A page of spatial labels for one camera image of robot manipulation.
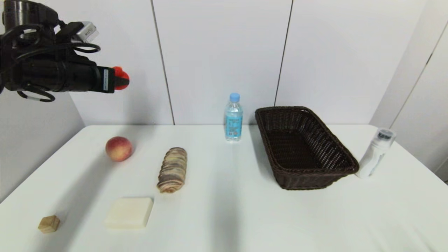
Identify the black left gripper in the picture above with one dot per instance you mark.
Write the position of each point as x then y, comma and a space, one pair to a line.
99, 79

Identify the red rubber duck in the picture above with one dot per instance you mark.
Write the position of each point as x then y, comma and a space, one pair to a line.
119, 71

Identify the peach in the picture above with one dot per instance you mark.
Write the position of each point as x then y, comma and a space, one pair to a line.
119, 149

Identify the marbled bread roll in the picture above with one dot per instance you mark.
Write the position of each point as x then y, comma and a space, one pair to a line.
172, 169

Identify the clear water bottle blue label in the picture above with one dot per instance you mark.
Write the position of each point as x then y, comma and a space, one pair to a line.
233, 122

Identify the cream rectangular block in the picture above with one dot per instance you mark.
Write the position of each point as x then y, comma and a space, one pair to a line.
128, 212

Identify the small wooden cube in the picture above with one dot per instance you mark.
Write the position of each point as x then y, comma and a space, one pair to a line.
49, 224

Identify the dark brown wicker basket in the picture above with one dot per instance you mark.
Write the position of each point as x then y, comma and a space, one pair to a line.
297, 175

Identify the white plastic lotion bottle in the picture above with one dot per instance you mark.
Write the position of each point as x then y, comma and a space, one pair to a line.
373, 155

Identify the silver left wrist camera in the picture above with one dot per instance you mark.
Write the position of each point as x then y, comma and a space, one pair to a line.
87, 32

